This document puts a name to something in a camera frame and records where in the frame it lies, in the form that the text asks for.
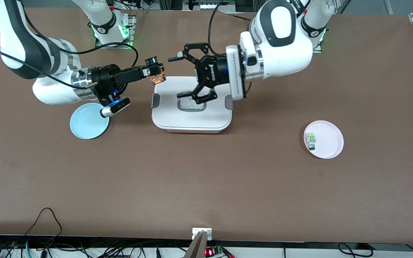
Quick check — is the grey metal wedge bar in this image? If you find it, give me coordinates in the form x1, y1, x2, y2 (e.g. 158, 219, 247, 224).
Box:
185, 230, 209, 258

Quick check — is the white table edge bracket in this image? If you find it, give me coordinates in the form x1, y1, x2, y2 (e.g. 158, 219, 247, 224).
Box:
192, 228, 213, 240

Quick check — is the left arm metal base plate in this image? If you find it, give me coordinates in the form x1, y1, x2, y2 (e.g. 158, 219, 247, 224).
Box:
312, 30, 323, 53

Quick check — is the red lit electronic module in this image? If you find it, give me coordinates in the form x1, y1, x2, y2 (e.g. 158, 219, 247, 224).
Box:
205, 246, 226, 258

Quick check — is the white lidded lunch box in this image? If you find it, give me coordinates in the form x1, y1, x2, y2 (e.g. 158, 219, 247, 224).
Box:
151, 76, 234, 134

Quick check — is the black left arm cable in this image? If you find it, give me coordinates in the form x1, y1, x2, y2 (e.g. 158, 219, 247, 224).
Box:
208, 0, 228, 56

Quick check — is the black metal equipment frame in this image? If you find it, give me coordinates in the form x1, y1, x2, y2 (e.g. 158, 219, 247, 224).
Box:
158, 0, 264, 11

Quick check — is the orange and black switch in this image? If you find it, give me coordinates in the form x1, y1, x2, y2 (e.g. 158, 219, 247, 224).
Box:
150, 70, 166, 85

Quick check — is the black cable to arm base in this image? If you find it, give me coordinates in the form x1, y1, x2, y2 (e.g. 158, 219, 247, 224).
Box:
224, 12, 255, 23

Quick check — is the black looped table cable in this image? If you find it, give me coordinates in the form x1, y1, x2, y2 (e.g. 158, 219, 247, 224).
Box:
24, 207, 63, 248

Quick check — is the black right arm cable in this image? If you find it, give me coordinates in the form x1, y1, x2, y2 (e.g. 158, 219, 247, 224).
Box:
0, 42, 139, 90

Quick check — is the pink round plate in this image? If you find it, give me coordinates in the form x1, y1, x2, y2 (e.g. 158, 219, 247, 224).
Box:
303, 120, 344, 159

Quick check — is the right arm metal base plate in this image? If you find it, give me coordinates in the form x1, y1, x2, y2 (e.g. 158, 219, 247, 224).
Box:
95, 11, 137, 49

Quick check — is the light blue round plate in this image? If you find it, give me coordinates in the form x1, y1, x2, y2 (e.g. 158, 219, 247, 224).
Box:
70, 102, 110, 140

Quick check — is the black coiled cable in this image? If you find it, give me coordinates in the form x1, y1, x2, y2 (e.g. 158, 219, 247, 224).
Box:
337, 243, 375, 258

